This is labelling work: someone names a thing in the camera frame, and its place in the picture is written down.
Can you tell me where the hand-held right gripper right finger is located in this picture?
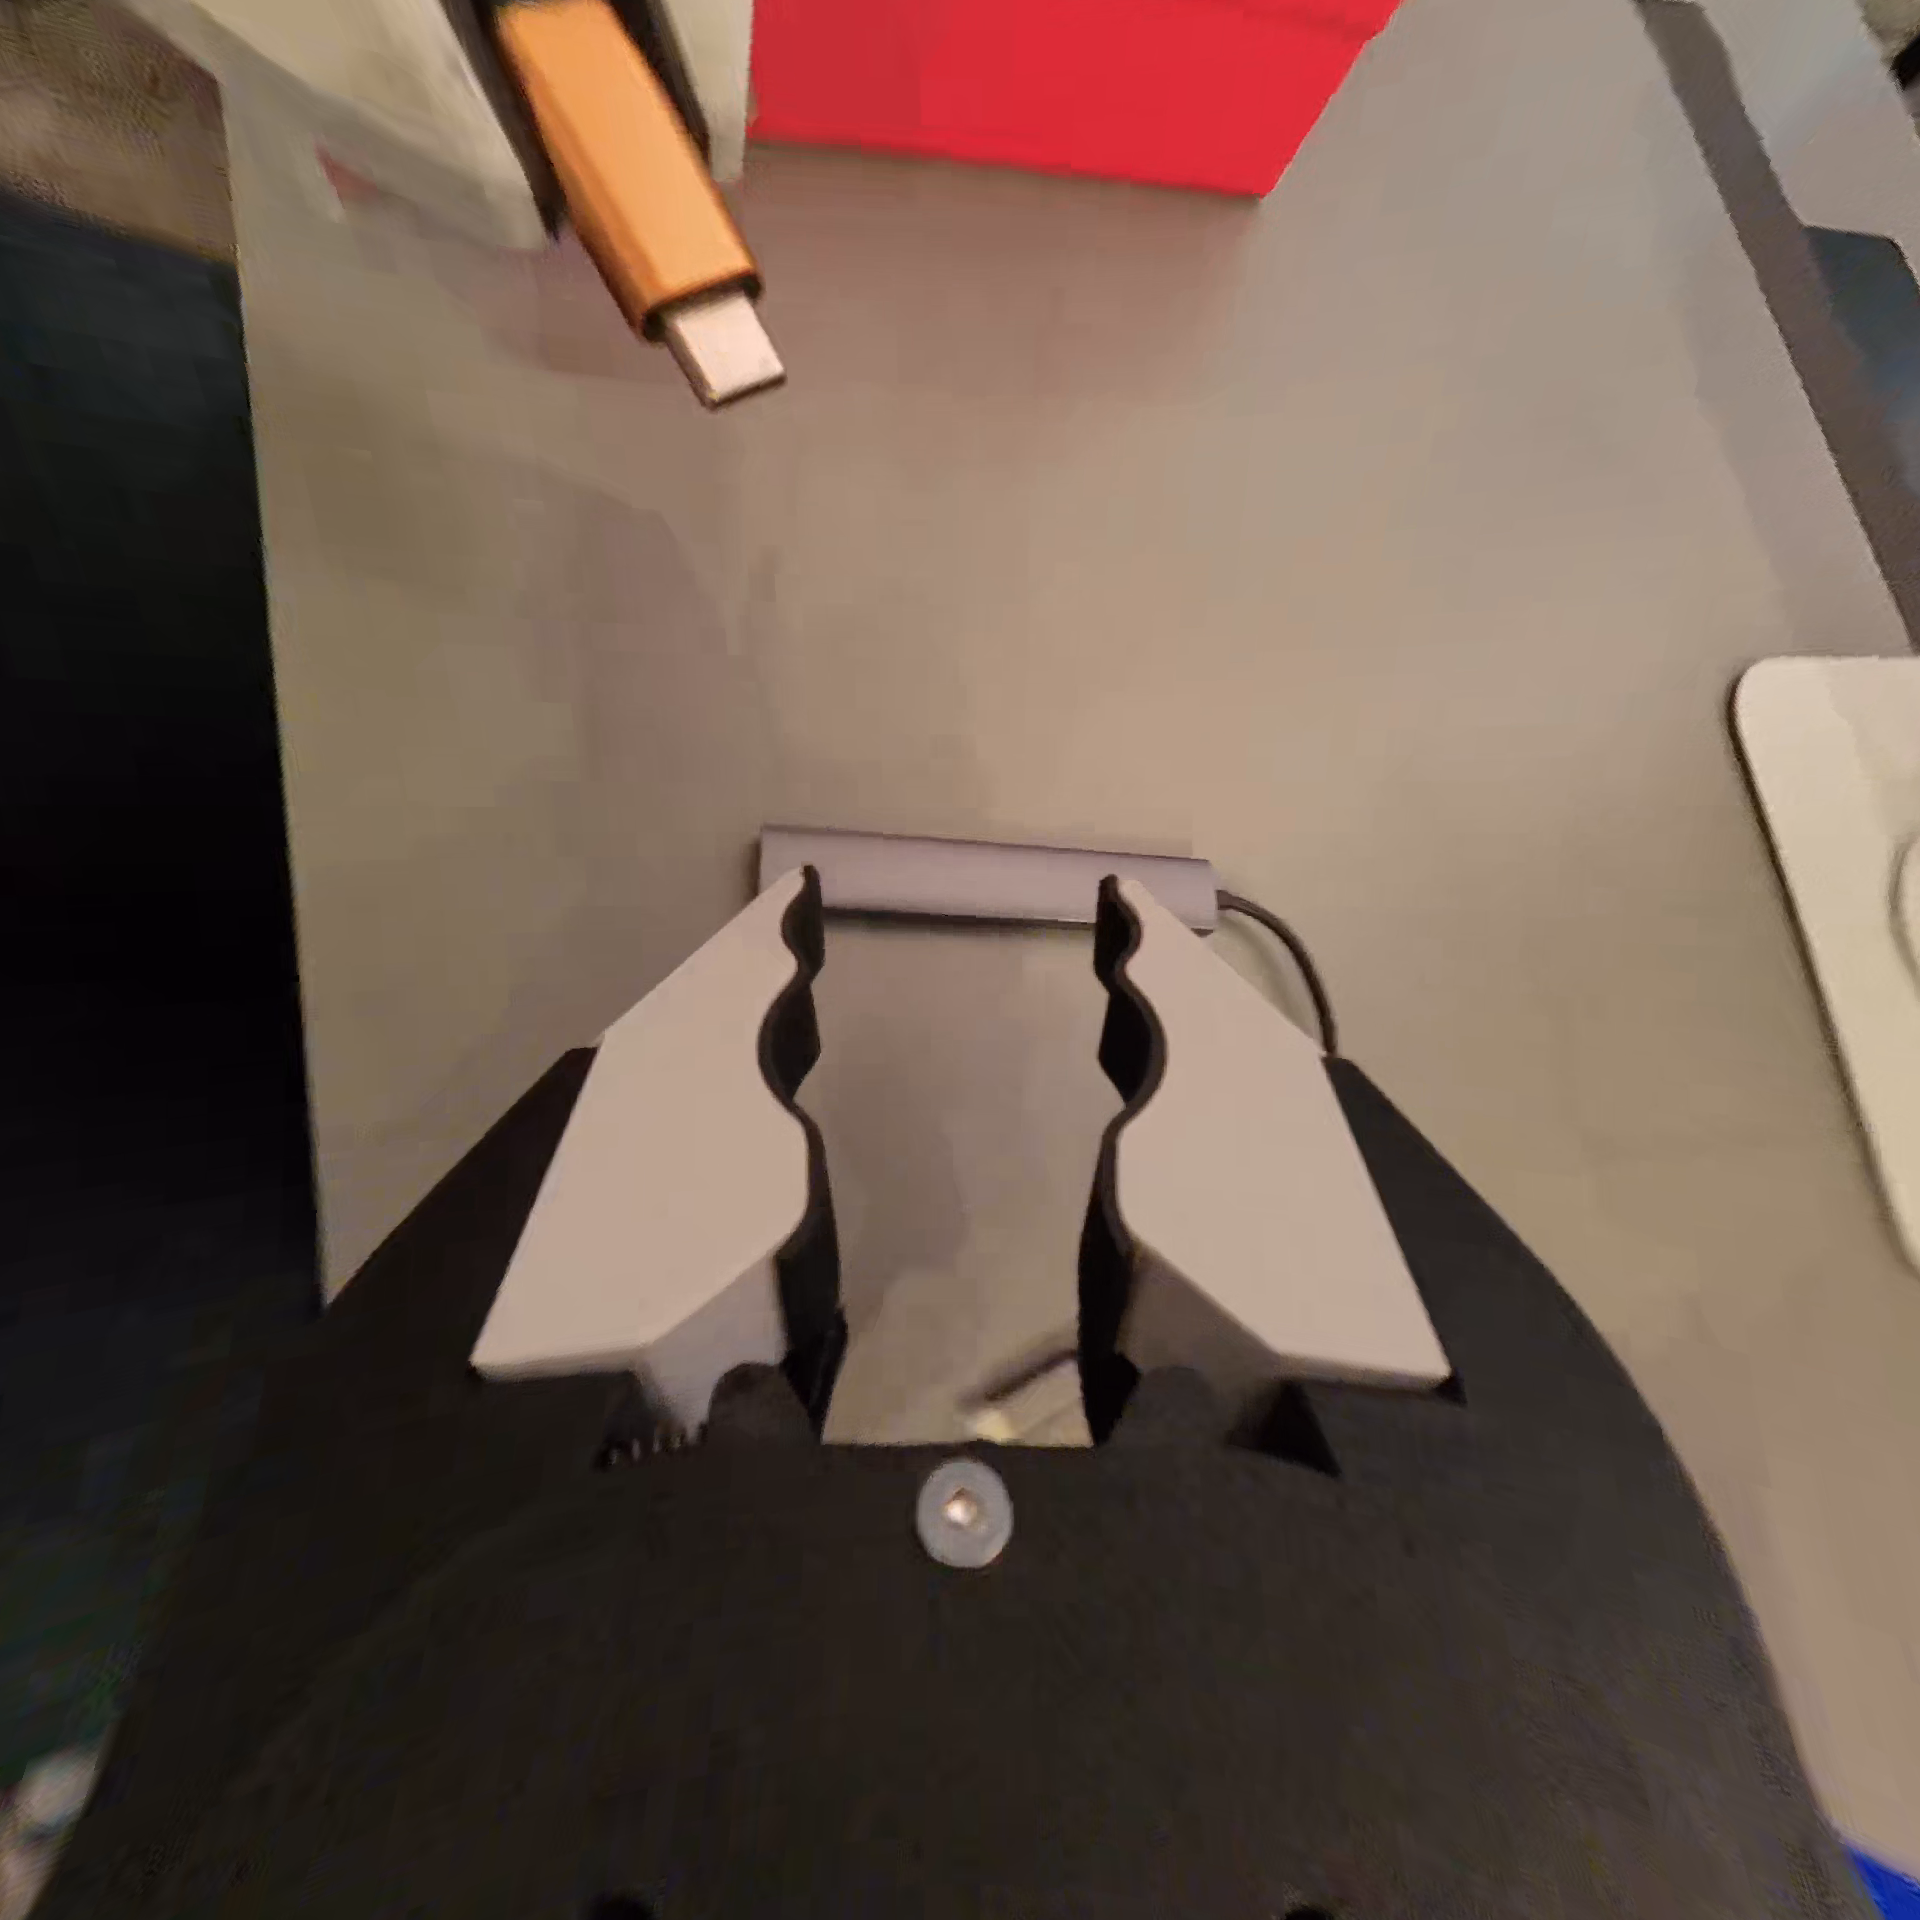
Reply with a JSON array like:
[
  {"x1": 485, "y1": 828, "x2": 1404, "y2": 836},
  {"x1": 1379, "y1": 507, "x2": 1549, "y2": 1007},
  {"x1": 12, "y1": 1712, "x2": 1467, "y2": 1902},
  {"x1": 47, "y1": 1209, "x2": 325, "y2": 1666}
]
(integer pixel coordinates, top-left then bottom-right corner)
[{"x1": 1074, "y1": 880, "x2": 1455, "y2": 1436}]

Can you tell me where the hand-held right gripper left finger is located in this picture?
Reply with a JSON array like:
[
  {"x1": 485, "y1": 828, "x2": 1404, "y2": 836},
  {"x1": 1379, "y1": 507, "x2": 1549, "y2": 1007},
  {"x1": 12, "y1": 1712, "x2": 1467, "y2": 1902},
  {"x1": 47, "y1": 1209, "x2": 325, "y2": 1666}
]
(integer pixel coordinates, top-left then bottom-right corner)
[{"x1": 472, "y1": 871, "x2": 847, "y2": 1426}]

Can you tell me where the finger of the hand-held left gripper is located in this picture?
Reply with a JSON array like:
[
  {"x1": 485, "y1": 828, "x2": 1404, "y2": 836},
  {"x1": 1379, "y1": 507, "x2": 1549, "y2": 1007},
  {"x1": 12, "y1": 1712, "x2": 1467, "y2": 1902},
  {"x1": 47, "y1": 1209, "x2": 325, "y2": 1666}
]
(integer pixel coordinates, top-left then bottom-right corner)
[
  {"x1": 618, "y1": 0, "x2": 751, "y2": 182},
  {"x1": 122, "y1": 0, "x2": 571, "y2": 247}
]

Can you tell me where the black cable orange plug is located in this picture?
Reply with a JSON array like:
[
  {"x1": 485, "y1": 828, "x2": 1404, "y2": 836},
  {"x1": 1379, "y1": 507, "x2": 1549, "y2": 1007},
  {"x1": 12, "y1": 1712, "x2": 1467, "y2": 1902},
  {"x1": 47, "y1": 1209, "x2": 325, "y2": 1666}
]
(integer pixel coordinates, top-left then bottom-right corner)
[{"x1": 491, "y1": 0, "x2": 788, "y2": 412}]

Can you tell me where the red plastic bin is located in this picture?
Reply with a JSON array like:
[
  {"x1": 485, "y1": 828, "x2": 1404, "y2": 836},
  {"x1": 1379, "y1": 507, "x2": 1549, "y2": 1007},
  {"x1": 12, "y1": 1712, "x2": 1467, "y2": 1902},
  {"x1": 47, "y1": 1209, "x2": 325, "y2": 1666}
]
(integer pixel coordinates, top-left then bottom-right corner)
[{"x1": 744, "y1": 0, "x2": 1408, "y2": 198}]

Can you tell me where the dark USB hub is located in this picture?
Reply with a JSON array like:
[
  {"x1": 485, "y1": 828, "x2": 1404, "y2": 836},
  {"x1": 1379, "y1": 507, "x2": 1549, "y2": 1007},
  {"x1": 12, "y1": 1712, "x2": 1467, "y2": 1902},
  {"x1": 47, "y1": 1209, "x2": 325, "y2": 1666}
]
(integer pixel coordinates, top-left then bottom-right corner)
[{"x1": 756, "y1": 828, "x2": 1224, "y2": 929}]

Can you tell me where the white stand base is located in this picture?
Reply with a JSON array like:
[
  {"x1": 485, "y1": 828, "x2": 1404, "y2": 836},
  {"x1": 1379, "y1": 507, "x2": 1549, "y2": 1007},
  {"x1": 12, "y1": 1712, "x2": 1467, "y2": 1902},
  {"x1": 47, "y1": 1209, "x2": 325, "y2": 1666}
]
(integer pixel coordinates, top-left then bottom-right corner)
[{"x1": 1732, "y1": 653, "x2": 1920, "y2": 1268}]

